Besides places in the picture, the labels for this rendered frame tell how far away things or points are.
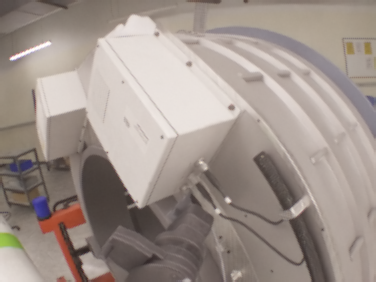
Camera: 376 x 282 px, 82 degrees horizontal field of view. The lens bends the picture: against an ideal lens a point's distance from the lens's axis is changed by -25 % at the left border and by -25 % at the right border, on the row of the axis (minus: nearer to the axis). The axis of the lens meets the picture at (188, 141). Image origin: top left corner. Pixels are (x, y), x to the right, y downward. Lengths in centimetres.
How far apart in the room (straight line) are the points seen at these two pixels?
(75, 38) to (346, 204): 695
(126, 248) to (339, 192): 34
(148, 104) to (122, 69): 8
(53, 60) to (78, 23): 121
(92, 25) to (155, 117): 658
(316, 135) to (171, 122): 25
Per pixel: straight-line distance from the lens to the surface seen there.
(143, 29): 87
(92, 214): 124
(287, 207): 37
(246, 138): 41
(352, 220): 50
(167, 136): 33
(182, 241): 36
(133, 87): 38
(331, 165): 48
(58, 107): 91
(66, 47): 726
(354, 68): 646
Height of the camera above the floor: 172
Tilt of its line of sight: 13 degrees down
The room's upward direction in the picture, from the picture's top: 8 degrees counter-clockwise
